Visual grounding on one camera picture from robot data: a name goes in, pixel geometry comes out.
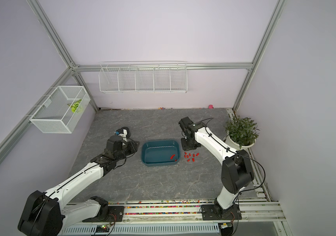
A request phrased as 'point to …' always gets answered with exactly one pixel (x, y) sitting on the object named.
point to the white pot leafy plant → (241, 132)
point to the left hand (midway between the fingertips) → (139, 143)
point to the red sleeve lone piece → (172, 156)
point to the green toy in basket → (74, 105)
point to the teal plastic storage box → (160, 152)
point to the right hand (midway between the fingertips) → (188, 146)
